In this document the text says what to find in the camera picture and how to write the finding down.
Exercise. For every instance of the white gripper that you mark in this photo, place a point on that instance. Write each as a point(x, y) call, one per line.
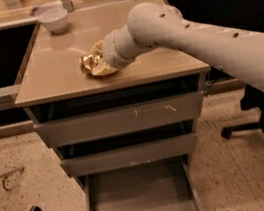
point(112, 54)

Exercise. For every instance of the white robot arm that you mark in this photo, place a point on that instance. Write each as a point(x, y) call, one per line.
point(237, 52)

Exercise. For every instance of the grey top drawer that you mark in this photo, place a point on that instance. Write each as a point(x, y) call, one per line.
point(119, 121)

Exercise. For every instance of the grey drawer cabinet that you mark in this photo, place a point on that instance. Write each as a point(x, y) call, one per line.
point(127, 139)

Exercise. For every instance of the grey middle drawer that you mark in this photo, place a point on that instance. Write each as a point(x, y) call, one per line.
point(129, 156)

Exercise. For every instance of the grey open bottom drawer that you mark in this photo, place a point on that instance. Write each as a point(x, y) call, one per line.
point(164, 185)

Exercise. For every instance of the white ceramic bowl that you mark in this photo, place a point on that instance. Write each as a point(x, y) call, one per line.
point(55, 20)

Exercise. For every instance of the metal hook on floor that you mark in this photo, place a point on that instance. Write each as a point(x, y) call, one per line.
point(10, 179)

